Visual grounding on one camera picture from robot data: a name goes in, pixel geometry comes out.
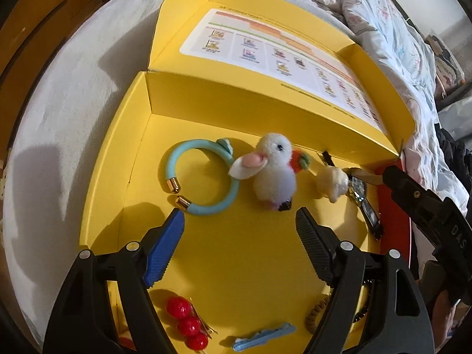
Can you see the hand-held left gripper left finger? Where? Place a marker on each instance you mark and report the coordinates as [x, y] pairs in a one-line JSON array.
[[162, 250]]

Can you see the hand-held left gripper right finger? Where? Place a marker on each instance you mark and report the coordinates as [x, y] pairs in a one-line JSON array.
[[313, 243]]

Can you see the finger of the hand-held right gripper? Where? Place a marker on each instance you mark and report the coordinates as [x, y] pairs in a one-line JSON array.
[[409, 195]]

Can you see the red berry hair clip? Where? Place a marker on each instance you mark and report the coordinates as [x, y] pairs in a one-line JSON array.
[[177, 308]]

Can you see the yellow cardboard box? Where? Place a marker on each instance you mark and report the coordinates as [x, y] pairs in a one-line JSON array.
[[239, 250]]

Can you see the white plush bunny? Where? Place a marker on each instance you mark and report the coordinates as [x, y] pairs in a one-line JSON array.
[[274, 177]]

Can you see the black clothing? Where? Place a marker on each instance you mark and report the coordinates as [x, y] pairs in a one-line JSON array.
[[453, 155]]

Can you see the blue hair clip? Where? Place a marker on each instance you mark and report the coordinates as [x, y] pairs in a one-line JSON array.
[[258, 339]]

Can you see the patterned pillow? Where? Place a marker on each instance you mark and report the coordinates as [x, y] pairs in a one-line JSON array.
[[442, 62]]

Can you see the blue patterned quilt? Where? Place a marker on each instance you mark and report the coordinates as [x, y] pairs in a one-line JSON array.
[[398, 44]]

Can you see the wooden wardrobe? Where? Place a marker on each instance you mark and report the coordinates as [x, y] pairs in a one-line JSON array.
[[29, 37]]

